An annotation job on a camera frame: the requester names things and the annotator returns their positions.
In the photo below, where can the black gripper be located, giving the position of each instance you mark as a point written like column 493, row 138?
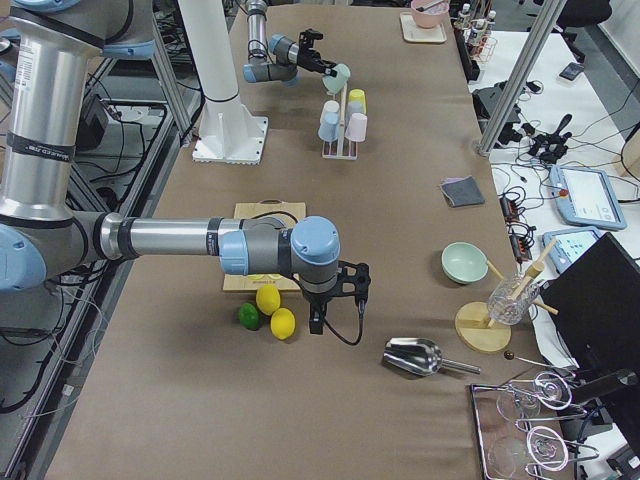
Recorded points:
column 317, row 299
column 306, row 58

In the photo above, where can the green cup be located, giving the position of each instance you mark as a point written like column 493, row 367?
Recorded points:
column 334, row 86

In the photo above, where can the pink cup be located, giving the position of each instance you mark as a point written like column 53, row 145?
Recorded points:
column 356, row 129

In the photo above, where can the cream white cup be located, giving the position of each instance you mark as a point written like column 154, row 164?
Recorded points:
column 331, row 106

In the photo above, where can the yellow cup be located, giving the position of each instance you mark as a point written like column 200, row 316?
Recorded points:
column 357, row 94

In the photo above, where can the grey cup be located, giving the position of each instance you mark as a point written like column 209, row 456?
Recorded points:
column 354, row 107

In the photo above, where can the light blue cup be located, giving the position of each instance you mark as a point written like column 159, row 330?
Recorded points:
column 328, row 128

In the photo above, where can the whole yellow lemon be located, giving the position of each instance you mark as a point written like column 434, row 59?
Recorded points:
column 283, row 323
column 268, row 299

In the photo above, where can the green lime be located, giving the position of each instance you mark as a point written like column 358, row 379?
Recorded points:
column 248, row 316

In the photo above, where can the wooden cutting board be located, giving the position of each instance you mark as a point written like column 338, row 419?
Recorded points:
column 289, row 213

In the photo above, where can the cream plastic tray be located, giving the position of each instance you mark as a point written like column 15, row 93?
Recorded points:
column 412, row 33

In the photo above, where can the metal scoop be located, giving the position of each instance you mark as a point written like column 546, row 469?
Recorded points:
column 421, row 357

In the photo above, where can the pink bowl with ice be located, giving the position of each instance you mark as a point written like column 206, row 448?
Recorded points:
column 429, row 14

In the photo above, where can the green bowl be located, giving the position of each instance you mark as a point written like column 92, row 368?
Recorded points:
column 464, row 263

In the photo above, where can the bottle carrier with bottles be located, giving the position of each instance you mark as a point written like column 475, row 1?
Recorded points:
column 473, row 29

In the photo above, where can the wooden mug tree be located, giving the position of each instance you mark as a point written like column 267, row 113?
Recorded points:
column 486, row 326

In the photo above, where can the grey folded cloth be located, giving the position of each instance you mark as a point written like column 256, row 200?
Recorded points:
column 461, row 191

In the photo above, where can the clear glass on tree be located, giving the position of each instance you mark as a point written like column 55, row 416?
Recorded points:
column 508, row 308

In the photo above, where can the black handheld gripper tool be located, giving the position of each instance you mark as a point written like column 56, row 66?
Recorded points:
column 547, row 147

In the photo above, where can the black smartphone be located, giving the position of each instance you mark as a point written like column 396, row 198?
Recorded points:
column 572, row 71

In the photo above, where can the blue teach pendant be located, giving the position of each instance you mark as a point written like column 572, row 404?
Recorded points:
column 585, row 197
column 570, row 245

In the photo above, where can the black monitor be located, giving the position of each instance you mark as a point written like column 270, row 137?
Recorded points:
column 597, row 299

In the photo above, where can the white wire cup holder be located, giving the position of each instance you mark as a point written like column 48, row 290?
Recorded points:
column 341, row 149

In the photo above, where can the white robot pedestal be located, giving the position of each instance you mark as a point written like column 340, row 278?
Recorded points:
column 227, row 131

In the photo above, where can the aluminium frame post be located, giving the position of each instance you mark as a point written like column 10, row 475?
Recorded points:
column 536, row 39

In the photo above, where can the wire wine glass rack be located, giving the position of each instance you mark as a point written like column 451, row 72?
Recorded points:
column 517, row 431

